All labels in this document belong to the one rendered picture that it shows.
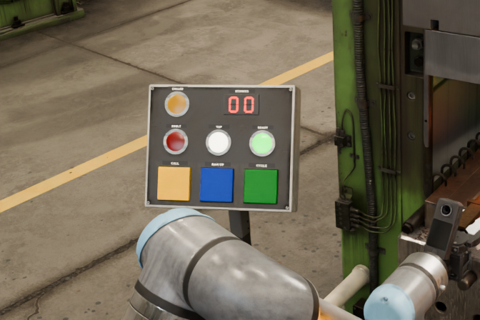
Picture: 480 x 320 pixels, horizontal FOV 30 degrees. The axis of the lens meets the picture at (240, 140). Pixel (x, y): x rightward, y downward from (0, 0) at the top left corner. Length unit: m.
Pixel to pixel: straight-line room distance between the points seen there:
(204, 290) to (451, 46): 0.81
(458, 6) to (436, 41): 0.09
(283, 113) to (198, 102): 0.20
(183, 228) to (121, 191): 2.90
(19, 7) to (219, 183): 4.62
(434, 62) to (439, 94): 0.26
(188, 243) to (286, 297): 0.15
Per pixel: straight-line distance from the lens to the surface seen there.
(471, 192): 1.97
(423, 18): 1.78
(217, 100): 2.01
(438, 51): 1.79
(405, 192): 2.16
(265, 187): 1.97
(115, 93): 5.22
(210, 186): 2.00
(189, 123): 2.02
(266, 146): 1.97
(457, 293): 1.96
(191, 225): 1.25
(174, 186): 2.02
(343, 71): 2.10
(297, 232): 3.68
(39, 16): 6.57
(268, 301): 1.17
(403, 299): 1.60
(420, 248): 1.94
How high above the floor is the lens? 1.97
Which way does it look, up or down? 26 degrees down
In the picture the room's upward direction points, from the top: 6 degrees counter-clockwise
